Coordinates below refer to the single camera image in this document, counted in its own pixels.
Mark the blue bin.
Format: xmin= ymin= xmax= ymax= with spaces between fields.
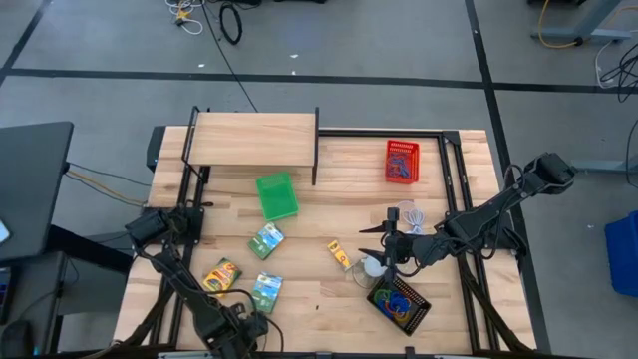
xmin=604 ymin=208 xmax=638 ymax=299

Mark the red plastic basket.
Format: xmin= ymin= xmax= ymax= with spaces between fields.
xmin=383 ymin=139 xmax=421 ymax=185

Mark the small wrapped crayon pack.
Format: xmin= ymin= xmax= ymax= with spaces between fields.
xmin=326 ymin=239 xmax=353 ymax=273

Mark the black cable coil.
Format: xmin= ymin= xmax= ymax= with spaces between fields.
xmin=218 ymin=2 xmax=244 ymax=47

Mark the green plastic basket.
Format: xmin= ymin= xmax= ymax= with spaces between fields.
xmin=254 ymin=172 xmax=301 ymax=222

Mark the black desk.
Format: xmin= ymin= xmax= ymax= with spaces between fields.
xmin=0 ymin=121 xmax=75 ymax=266

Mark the wooden shelf riser black frame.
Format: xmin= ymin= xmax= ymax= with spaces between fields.
xmin=181 ymin=106 xmax=321 ymax=187

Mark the white cable bundle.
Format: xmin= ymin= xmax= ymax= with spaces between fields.
xmin=163 ymin=0 xmax=205 ymax=37

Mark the yellow floor cable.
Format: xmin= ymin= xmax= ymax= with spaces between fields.
xmin=536 ymin=0 xmax=580 ymax=50

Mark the yellow crayon box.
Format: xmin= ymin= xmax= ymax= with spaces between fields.
xmin=201 ymin=256 xmax=243 ymax=299

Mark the desk with grey legs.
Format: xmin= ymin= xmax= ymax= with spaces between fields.
xmin=529 ymin=0 xmax=635 ymax=47

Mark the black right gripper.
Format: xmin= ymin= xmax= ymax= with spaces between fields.
xmin=358 ymin=206 xmax=437 ymax=287

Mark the grey desk foot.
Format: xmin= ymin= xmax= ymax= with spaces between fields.
xmin=567 ymin=157 xmax=638 ymax=176

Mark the thin yellow desk cable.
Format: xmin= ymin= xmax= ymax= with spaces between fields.
xmin=66 ymin=168 xmax=149 ymax=207

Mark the white lamp power cable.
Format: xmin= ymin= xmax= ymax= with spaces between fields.
xmin=391 ymin=199 xmax=427 ymax=235

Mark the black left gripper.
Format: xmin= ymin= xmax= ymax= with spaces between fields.
xmin=198 ymin=303 xmax=270 ymax=359

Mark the black mesh tray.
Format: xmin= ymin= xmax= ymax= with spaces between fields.
xmin=366 ymin=275 xmax=433 ymax=337

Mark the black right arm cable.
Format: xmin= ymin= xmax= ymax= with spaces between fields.
xmin=388 ymin=163 xmax=525 ymax=280

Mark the green crayon box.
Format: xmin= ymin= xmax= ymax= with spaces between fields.
xmin=247 ymin=271 xmax=284 ymax=315
xmin=247 ymin=221 xmax=286 ymax=261

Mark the black table frame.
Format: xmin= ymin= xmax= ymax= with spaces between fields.
xmin=115 ymin=125 xmax=552 ymax=358

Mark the black cable bunch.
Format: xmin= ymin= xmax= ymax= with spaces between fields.
xmin=595 ymin=38 xmax=638 ymax=104

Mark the long black floor cable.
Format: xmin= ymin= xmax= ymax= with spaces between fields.
xmin=198 ymin=0 xmax=259 ymax=114

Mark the black computer mouse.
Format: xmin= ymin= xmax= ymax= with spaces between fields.
xmin=0 ymin=318 xmax=37 ymax=359

